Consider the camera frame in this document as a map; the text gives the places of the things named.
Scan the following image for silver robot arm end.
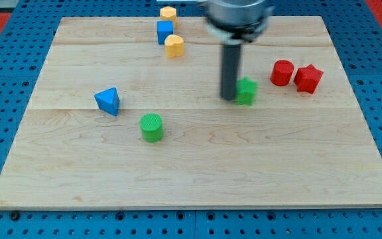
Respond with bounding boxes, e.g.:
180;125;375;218
205;0;273;45

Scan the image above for green star block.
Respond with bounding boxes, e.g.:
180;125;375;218
235;77;259;106

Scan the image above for red star block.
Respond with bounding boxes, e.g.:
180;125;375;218
294;64;324;94

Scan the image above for green cylinder block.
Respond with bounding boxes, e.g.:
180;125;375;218
139;113;164;143

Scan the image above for light wooden board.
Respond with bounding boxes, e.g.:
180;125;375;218
0;16;382;211

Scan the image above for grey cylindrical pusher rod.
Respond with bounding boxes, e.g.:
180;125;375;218
220;44;241;101

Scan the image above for yellow heart block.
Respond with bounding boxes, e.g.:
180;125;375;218
164;35;184;58

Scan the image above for blue triangle block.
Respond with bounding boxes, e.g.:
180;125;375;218
94;88;120;116

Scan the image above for blue cube block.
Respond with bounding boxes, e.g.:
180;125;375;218
157;21;174;44

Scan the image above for red cylinder block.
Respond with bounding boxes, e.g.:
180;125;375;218
270;60;294;86

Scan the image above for yellow hexagon block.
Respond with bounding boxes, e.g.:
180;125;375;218
160;6;177;28

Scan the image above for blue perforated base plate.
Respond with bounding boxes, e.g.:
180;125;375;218
0;0;382;238

